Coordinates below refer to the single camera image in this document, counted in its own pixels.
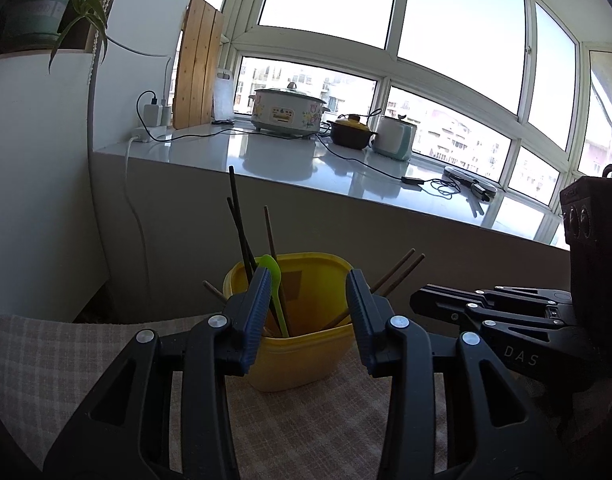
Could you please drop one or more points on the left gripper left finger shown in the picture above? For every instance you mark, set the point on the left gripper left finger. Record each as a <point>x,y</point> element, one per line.
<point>247,315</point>

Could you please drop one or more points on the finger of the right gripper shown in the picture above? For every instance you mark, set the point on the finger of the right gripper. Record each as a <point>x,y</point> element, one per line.
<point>452,310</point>
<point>455,289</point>

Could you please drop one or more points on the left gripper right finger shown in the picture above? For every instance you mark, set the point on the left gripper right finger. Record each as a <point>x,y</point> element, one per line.
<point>369,324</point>

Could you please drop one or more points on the brown wooden chopstick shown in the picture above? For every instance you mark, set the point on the brown wooden chopstick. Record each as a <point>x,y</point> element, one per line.
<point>273,249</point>
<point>215,292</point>
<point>379,283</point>
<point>393,283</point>

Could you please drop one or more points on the green plastic spoon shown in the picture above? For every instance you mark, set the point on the green plastic spoon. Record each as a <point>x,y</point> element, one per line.
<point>269,263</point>

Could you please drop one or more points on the black chopstick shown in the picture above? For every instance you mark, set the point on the black chopstick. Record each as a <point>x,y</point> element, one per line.
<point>235,199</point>
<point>235,217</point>

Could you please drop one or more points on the yellow plastic container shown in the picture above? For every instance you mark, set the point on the yellow plastic container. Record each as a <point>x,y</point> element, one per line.
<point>320,332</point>

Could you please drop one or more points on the white counter cabinet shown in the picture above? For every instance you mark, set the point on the white counter cabinet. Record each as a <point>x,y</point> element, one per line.
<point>166,226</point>

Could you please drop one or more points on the white teal kettle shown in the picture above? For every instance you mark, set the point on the white teal kettle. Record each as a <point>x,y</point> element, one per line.
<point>394,138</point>

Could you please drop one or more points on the black clay pot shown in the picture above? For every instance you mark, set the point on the black clay pot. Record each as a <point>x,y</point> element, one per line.
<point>351,133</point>

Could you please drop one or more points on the pink checked cloth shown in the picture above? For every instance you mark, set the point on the pink checked cloth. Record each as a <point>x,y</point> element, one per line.
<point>331,429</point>

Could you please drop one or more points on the white power strip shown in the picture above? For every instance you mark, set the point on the white power strip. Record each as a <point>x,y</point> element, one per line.
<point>154,122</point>

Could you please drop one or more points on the floral white slow cooker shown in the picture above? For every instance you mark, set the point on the floral white slow cooker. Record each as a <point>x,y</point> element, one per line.
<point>287,111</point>

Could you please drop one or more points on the wooden board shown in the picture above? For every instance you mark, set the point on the wooden board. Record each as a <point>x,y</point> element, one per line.
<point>197,66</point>

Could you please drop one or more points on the potted spider plant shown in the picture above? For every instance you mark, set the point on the potted spider plant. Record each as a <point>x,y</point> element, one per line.
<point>46,24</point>

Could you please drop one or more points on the black camera box right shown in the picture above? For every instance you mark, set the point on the black camera box right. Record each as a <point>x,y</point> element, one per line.
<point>587,214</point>

